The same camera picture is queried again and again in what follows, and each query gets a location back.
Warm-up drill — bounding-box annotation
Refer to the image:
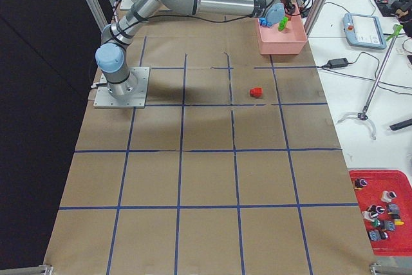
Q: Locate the red parts tray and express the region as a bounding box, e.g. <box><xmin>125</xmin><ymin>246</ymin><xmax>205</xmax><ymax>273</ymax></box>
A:
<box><xmin>350</xmin><ymin>169</ymin><xmax>411</xmax><ymax>256</ymax></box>

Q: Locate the green two-stud block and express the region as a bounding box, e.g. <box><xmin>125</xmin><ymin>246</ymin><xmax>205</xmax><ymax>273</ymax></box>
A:
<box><xmin>278</xmin><ymin>16</ymin><xmax>289</xmax><ymax>32</ymax></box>

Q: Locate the blue three-stud block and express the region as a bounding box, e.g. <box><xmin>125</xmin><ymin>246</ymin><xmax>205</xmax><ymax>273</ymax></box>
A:
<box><xmin>258</xmin><ymin>17</ymin><xmax>272</xmax><ymax>28</ymax></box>

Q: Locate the blue teach pendant tablet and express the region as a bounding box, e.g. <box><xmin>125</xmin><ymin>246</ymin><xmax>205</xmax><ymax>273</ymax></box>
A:
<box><xmin>342</xmin><ymin>13</ymin><xmax>386</xmax><ymax>50</ymax></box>

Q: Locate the pink plastic box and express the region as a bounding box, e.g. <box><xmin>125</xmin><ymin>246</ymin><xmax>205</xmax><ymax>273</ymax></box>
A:
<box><xmin>255</xmin><ymin>15</ymin><xmax>308</xmax><ymax>55</ymax></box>

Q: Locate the grabber reacher tool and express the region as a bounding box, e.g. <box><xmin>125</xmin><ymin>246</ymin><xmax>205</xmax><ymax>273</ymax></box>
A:
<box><xmin>337</xmin><ymin>24</ymin><xmax>403</xmax><ymax>140</ymax></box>

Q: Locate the red block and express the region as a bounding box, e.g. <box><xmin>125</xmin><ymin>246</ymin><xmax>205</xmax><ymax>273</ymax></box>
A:
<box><xmin>249</xmin><ymin>87</ymin><xmax>263</xmax><ymax>99</ymax></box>

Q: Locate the black power adapter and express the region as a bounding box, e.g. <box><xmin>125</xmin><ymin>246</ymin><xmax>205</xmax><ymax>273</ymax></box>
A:
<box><xmin>326</xmin><ymin>58</ymin><xmax>350</xmax><ymax>69</ymax></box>

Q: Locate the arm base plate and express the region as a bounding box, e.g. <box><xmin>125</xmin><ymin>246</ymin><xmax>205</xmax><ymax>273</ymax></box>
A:
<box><xmin>119</xmin><ymin>0</ymin><xmax>133</xmax><ymax>11</ymax></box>
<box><xmin>93</xmin><ymin>67</ymin><xmax>150</xmax><ymax>108</ymax></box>

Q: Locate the brown paper table cover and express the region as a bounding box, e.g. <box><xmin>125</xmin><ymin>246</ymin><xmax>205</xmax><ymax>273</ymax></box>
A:
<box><xmin>44</xmin><ymin>8</ymin><xmax>374</xmax><ymax>274</ymax></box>

